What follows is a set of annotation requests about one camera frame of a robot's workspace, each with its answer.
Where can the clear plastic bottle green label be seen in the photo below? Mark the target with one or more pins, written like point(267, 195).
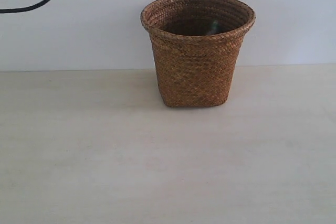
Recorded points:
point(214, 29)

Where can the brown woven wicker basket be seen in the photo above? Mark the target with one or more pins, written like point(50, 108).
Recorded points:
point(195, 70)

